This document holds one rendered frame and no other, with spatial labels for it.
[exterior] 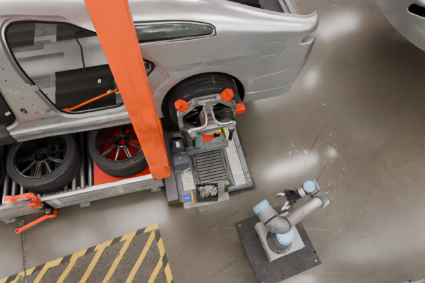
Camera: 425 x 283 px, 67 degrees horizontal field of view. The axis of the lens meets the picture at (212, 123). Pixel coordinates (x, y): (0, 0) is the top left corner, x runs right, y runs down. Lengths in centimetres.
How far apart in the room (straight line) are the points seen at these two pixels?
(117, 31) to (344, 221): 299
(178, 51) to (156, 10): 33
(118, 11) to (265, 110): 290
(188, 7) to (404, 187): 304
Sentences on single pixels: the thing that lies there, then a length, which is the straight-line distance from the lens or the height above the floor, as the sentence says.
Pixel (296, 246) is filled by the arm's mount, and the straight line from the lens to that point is 313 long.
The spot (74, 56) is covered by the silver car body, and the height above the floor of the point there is 91.
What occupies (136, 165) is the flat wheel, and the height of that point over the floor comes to 47.
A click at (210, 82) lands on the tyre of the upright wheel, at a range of 280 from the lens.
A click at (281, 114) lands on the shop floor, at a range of 411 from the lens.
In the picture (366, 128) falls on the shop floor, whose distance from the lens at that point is 436.
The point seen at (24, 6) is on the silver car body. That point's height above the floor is 199.
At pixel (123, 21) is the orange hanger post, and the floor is 240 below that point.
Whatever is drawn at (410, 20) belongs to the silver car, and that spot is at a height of 103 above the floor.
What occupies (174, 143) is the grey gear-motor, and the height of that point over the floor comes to 43.
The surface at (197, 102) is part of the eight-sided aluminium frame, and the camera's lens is 275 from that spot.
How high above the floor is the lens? 339
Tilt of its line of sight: 59 degrees down
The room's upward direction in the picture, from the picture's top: 2 degrees clockwise
